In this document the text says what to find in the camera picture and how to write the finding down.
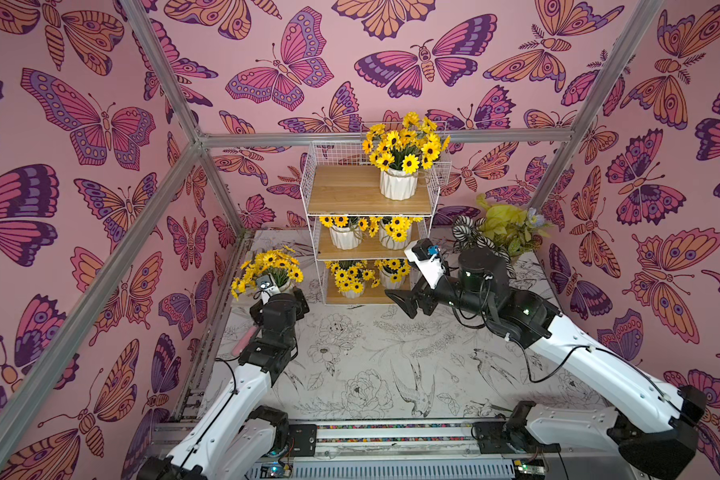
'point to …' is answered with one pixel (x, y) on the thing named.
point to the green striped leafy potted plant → (510, 230)
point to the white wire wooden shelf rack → (340, 180)
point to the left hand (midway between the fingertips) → (284, 290)
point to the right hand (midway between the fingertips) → (402, 271)
